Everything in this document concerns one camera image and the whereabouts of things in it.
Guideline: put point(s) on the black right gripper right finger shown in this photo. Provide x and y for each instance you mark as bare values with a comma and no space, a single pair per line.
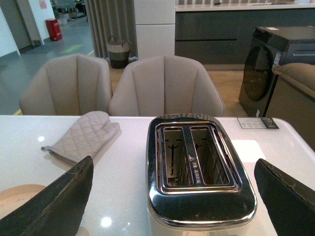
290,203

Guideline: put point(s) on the beige curtain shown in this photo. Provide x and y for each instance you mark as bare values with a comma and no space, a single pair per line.
111,18

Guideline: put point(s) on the beige chair left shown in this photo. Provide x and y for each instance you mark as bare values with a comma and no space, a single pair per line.
70,85

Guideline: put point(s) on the white cabinet column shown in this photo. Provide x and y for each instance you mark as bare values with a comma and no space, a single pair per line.
155,27

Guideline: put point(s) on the dark grey washing machine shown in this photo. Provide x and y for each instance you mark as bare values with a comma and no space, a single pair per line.
271,47

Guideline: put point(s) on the beige round plate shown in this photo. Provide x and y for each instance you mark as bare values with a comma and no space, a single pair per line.
14,197

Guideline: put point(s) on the beige chair right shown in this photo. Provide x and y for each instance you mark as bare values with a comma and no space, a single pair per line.
165,85

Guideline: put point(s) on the black white label card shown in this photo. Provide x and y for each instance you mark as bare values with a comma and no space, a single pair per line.
257,123

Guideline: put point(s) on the cream chrome two-slot toaster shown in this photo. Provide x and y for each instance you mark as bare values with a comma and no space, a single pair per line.
196,184

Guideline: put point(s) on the beige chair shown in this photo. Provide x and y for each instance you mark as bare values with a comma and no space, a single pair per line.
165,85
70,85

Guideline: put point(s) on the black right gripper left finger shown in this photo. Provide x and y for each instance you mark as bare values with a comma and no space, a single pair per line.
58,209

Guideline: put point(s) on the red cabinet box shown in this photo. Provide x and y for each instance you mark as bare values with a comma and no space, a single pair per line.
53,29

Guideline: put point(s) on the beige quilted oven mitt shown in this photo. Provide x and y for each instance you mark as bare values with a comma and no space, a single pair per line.
85,137

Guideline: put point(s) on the dark grey kitchen counter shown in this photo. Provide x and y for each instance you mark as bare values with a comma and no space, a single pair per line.
222,34

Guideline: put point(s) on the woven laundry basket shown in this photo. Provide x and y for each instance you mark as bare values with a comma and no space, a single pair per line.
118,51

